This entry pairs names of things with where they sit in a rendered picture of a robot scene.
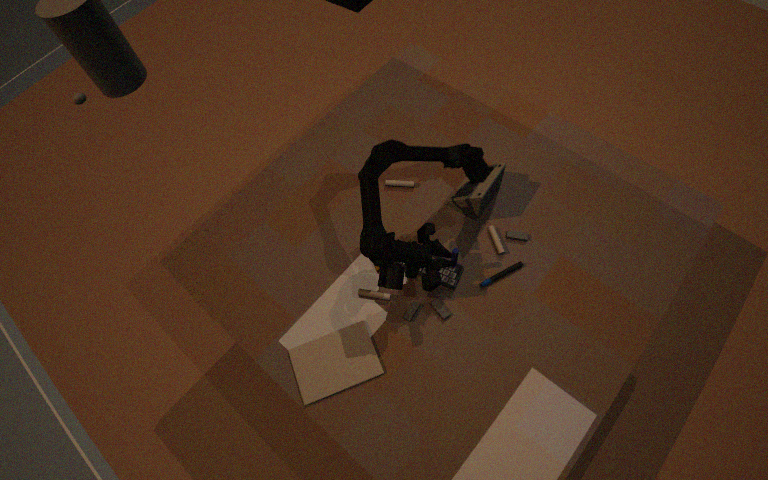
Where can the tan cylinder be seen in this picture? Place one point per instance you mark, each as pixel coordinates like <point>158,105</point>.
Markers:
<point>496,240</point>
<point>374,294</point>
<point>400,183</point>

